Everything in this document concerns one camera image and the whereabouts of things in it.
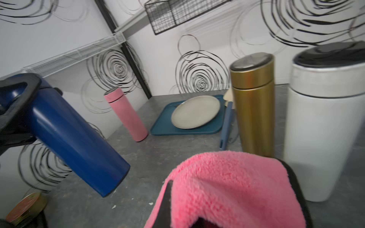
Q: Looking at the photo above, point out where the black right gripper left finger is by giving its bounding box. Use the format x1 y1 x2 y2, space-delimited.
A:
152 180 173 228

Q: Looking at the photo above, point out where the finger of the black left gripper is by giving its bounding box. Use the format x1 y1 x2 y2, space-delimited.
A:
0 73 63 156

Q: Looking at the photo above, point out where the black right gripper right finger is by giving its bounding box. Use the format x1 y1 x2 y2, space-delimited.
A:
192 218 208 228

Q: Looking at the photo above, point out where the pink microfiber cloth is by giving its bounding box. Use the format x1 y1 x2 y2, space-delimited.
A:
145 151 313 228

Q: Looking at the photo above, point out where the blue thermos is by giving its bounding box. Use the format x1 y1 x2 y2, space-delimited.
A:
24 88 130 197

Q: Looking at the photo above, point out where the pink thermos steel lid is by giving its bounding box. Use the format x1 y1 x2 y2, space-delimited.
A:
104 87 148 142

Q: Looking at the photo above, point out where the gold thermos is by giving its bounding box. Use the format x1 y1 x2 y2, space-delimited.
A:
230 52 275 157

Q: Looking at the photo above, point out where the white thermos black lid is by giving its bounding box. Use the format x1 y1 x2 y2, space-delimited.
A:
284 41 365 202

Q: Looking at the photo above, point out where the tape roll on floor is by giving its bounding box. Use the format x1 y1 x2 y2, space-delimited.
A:
5 192 48 228

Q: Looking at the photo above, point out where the teal plastic tray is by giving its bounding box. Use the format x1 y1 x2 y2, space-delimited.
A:
150 95 225 136

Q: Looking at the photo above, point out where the grey round plate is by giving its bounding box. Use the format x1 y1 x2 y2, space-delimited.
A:
171 96 221 129

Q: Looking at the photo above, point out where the cream spatula blue handle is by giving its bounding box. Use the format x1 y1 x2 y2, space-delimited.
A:
219 88 234 151

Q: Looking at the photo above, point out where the aluminium wall rail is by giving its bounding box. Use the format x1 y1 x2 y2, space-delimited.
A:
114 8 150 39

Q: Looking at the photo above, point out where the black wire basket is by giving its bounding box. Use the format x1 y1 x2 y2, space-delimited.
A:
144 0 229 35

